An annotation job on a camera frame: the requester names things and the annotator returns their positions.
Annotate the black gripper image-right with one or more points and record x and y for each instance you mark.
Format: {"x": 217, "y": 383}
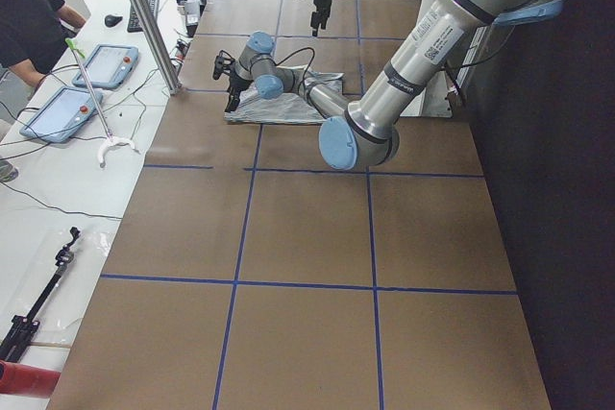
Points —
{"x": 236, "y": 80}

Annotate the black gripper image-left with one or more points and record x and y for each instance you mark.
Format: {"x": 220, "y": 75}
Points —
{"x": 321, "y": 1}

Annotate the navy white striped polo shirt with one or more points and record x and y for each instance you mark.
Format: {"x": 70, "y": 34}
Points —
{"x": 289, "y": 109}

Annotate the silver robot arm image-right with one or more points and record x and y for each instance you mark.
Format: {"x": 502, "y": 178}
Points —
{"x": 362, "y": 133}

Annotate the upper teach pendant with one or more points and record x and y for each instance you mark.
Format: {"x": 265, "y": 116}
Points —
{"x": 108, "y": 65}

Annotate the teach pendant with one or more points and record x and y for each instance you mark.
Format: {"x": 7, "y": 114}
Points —
{"x": 61, "y": 116}
{"x": 108, "y": 65}

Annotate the white reacher grabber tool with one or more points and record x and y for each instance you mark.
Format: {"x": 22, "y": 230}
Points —
{"x": 111, "y": 140}

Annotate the black computer mouse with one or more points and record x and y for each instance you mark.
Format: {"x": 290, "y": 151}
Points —
{"x": 112, "y": 20}

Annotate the lower teach pendant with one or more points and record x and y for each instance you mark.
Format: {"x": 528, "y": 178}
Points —
{"x": 61, "y": 116}

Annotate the person in black shirt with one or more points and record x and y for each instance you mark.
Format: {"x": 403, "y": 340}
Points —
{"x": 33, "y": 35}

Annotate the black tool on white table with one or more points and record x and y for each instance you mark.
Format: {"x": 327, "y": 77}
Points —
{"x": 24, "y": 327}

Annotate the red cylinder object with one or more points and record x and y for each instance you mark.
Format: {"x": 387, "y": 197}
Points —
{"x": 27, "y": 381}

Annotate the aluminium frame post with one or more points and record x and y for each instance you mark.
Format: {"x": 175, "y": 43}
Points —
{"x": 155, "y": 41}

